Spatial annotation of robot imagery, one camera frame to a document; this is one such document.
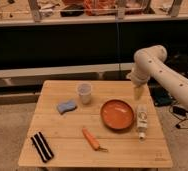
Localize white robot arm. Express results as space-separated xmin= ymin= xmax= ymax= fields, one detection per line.
xmin=128 ymin=45 xmax=188 ymax=110

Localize white squeeze bottle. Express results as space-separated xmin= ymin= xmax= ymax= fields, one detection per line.
xmin=136 ymin=104 xmax=148 ymax=140

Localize orange round plate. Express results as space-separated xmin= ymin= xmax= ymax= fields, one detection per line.
xmin=100 ymin=99 xmax=134 ymax=130

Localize translucent plastic cup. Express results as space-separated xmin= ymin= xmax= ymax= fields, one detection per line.
xmin=77 ymin=82 xmax=92 ymax=104

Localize blue sponge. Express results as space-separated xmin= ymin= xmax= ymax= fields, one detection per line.
xmin=57 ymin=100 xmax=77 ymax=114

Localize orange object on shelf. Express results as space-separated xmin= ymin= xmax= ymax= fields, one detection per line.
xmin=83 ymin=0 xmax=148 ymax=16

